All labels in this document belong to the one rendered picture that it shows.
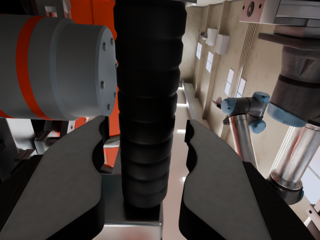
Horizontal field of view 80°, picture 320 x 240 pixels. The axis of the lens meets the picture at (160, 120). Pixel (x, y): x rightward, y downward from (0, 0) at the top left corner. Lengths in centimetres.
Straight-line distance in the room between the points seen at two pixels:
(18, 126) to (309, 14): 62
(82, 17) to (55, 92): 56
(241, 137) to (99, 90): 73
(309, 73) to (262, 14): 21
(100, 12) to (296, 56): 60
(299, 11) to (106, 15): 54
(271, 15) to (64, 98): 46
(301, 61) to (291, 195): 54
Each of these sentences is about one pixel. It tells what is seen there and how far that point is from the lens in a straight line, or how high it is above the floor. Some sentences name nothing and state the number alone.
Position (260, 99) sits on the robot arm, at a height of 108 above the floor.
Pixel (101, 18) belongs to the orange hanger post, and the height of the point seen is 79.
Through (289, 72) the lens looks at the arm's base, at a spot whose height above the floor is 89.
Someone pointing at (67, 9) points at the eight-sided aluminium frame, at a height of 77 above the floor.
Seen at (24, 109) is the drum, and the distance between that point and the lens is 29.
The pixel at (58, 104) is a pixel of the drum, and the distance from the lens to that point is 26.
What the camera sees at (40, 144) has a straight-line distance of 41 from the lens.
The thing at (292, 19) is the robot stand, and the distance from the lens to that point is 58.
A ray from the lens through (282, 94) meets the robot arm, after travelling 67.
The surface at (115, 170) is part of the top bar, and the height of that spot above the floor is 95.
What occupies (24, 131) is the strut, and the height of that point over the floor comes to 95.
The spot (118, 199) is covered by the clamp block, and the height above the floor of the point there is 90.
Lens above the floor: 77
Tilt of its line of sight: 29 degrees up
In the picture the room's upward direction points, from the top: 176 degrees counter-clockwise
